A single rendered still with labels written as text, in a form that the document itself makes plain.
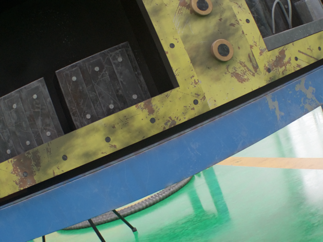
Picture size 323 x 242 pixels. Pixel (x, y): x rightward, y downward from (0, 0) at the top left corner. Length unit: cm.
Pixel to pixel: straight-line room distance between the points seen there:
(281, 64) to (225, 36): 16
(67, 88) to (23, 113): 14
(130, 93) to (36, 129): 26
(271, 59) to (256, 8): 17
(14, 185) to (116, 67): 44
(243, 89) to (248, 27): 15
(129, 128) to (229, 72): 26
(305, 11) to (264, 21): 22
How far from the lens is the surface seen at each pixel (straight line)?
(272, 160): 320
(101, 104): 121
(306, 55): 122
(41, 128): 119
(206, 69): 107
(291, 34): 121
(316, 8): 146
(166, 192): 343
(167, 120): 103
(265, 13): 126
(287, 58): 118
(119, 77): 122
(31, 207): 103
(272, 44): 117
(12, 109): 120
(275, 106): 117
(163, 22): 106
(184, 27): 107
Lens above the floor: 74
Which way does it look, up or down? 3 degrees down
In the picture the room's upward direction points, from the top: 22 degrees counter-clockwise
